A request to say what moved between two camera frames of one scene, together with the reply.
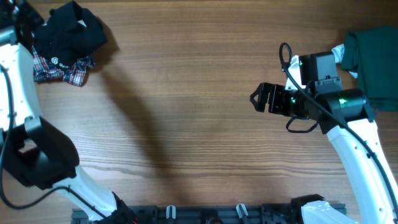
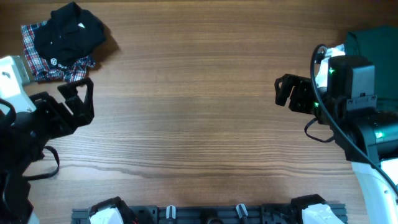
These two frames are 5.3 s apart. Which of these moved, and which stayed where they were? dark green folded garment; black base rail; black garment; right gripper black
Moved: right gripper black
Stayed: black garment; dark green folded garment; black base rail
